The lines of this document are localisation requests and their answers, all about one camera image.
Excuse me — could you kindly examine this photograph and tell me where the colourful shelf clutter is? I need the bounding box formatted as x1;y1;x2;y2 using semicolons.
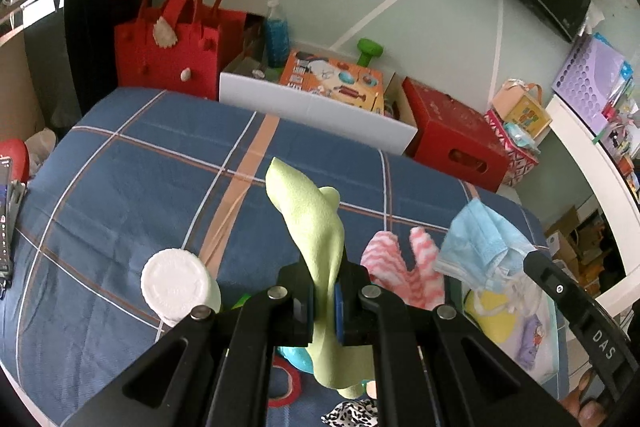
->
600;72;640;208

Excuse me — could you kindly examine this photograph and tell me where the red tape roll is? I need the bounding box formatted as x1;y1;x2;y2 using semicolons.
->
267;354;303;408

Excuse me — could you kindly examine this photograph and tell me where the red cardboard box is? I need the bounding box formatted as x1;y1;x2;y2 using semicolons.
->
402;77;510;192

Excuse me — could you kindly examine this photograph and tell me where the green dumbbell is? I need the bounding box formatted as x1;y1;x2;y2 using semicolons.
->
356;38;386;68

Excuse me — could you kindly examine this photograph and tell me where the house shaped gift box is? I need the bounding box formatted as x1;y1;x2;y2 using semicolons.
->
492;79;553;142

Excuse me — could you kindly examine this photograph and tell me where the blue liquid bottle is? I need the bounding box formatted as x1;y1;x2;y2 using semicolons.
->
262;0;291;68

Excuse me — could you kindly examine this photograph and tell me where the yellow sponge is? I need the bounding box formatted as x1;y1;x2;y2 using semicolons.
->
470;294;521;343

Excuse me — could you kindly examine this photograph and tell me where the teal plastic toy case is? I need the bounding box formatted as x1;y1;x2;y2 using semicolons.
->
274;346;313;375

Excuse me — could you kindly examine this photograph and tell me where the white cardboard box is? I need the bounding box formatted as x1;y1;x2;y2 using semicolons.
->
218;17;418;155

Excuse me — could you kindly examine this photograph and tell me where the purple perforated basket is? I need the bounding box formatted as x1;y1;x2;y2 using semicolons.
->
551;32;632;135

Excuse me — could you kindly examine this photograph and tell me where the black cabinet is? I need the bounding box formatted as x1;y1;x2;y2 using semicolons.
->
20;0;166;128

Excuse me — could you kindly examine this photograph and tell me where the purple printed packet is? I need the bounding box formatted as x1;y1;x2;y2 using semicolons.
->
515;314;551;370

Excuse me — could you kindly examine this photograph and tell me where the pink white striped sock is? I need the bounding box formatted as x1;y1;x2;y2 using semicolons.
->
360;227;446;310

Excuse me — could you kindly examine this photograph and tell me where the white plastic bottle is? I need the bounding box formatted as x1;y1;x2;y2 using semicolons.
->
140;247;222;328

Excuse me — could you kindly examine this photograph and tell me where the white shelf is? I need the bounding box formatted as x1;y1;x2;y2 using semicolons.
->
545;97;640;288

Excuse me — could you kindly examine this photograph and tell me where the red felt bag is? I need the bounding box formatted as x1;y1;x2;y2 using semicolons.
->
114;0;248;102

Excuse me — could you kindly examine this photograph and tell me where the orange toy box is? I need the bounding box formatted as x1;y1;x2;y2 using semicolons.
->
279;50;386;116

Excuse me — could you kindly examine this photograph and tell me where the teal shallow tray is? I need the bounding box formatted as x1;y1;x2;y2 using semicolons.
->
462;287;561;383

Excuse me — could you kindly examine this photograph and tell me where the red round object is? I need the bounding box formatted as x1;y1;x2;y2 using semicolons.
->
0;139;30;180

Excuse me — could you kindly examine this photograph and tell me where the light green cloth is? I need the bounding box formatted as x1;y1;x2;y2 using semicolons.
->
265;157;376;400

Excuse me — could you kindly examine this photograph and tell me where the pink patterned box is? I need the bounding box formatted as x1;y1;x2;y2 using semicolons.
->
485;109;542;188

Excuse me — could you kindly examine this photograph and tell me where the blue plaid blanket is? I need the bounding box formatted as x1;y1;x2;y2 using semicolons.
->
0;87;571;427

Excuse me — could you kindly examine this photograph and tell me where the black phone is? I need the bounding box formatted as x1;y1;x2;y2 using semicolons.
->
0;157;13;273

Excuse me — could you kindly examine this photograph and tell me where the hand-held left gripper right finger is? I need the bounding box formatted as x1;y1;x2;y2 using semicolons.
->
334;263;581;427

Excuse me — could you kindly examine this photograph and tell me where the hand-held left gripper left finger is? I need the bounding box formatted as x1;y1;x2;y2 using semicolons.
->
62;262;316;427

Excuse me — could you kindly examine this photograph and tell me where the person's right hand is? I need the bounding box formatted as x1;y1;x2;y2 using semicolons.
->
562;367;608;427

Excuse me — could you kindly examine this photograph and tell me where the stack of cardboard boxes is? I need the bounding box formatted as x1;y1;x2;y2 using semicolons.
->
545;207;621;288

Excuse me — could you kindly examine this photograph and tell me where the leopard print cloth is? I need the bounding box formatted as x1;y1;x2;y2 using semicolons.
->
320;398;378;427

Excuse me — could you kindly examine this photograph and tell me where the blue face mask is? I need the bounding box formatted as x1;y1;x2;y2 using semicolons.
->
432;199;538;293

